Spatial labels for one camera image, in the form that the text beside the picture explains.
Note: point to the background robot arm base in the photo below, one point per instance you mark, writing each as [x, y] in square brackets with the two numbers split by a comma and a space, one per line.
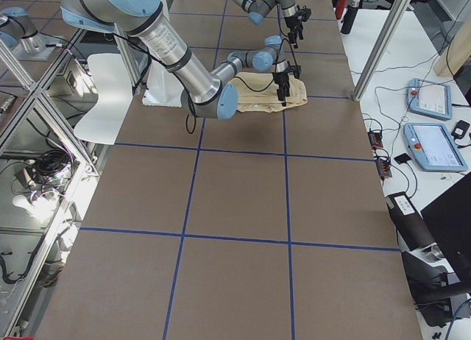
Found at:
[21, 36]

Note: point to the black monitor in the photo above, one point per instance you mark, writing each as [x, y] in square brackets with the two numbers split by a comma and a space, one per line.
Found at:
[448, 221]

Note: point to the blue teach pendant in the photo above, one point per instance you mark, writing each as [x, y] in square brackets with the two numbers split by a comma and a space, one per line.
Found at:
[430, 99]
[433, 148]

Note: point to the small black power adapter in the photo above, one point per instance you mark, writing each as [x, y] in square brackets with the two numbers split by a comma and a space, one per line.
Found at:
[460, 129]

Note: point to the black monitor stand base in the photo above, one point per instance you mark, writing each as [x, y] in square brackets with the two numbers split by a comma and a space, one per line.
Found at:
[439, 295]

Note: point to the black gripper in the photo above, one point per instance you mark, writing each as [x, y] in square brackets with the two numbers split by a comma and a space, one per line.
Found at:
[281, 78]
[293, 25]

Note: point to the cream long-sleeve printed shirt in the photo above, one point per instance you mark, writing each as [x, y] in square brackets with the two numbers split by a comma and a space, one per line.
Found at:
[258, 93]

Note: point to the aluminium frame post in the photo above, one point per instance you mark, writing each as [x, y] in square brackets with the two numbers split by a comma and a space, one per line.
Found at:
[391, 23]

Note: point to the orange black circuit board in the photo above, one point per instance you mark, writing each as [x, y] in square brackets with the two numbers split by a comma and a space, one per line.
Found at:
[375, 139]

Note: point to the black water bottle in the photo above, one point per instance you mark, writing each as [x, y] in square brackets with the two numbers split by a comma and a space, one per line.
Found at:
[349, 17]

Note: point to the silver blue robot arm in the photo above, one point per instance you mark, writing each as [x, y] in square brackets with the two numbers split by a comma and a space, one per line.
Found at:
[206, 94]
[257, 10]

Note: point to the near blue teach pendant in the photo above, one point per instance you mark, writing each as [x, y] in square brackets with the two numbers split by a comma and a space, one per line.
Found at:
[433, 148]

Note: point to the black box white label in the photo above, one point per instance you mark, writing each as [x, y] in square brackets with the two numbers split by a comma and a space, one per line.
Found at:
[408, 221]

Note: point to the red cylinder bottle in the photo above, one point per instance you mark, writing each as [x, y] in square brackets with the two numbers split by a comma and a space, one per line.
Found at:
[340, 6]

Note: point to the far blue teach pendant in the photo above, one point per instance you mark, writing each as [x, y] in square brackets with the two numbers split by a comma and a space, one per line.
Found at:
[430, 99]

